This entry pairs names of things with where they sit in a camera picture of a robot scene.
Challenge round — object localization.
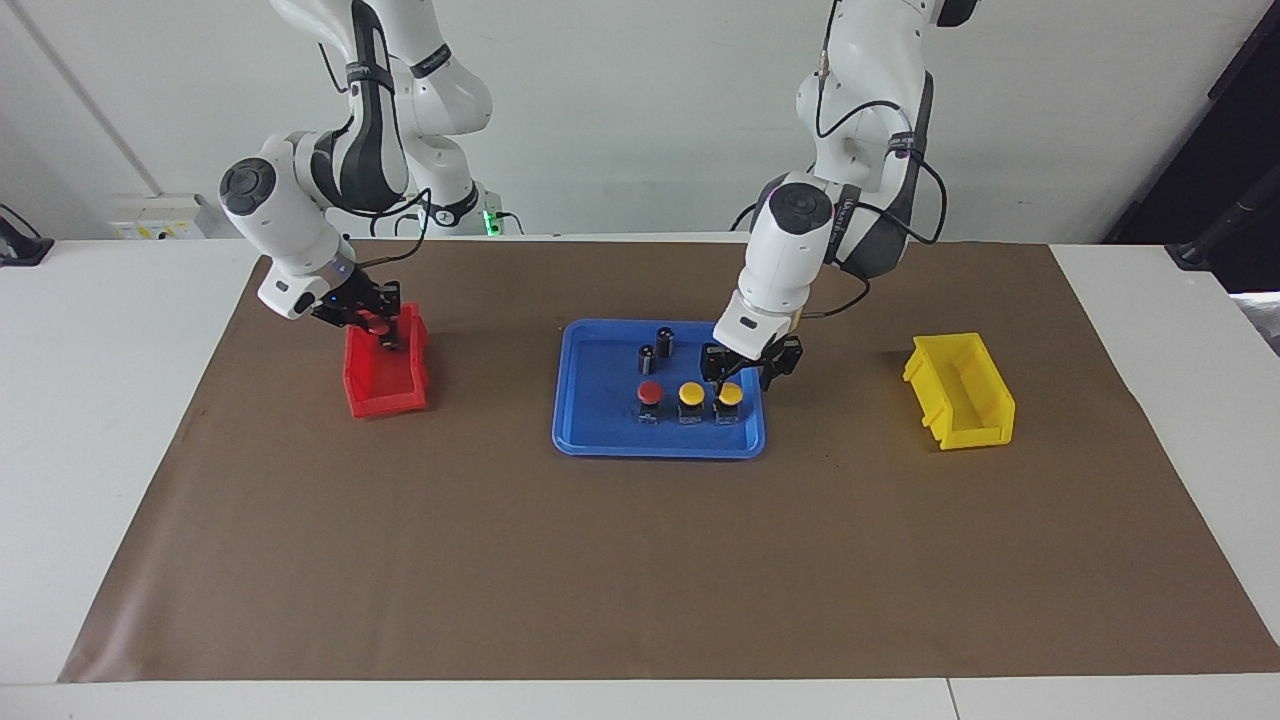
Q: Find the red plastic storage bin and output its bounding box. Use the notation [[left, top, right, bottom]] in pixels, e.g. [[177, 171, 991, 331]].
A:
[[343, 303, 431, 419]]

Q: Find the blue plastic tray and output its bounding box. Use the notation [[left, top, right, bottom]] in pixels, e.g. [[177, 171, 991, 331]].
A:
[[552, 320, 767, 460]]

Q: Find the yellow plastic storage bin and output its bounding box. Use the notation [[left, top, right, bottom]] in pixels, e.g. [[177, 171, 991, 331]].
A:
[[903, 332, 1017, 451]]

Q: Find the brown paper table mat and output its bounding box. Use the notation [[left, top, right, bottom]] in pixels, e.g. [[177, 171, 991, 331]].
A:
[[58, 238, 1280, 683]]

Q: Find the black device on table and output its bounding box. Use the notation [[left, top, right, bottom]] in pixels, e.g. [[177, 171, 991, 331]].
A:
[[0, 203, 56, 268]]

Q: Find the black stand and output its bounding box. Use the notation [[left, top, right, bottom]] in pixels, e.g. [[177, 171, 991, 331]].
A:
[[1165, 188, 1280, 273]]

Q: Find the grey metallic object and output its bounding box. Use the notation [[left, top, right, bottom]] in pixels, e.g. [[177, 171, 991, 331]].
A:
[[1232, 292, 1280, 357]]

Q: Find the dark panel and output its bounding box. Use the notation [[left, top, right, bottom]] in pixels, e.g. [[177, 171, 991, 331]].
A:
[[1105, 0, 1280, 293]]

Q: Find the white wall socket box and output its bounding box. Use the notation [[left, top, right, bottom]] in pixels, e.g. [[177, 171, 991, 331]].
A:
[[108, 193, 209, 241]]

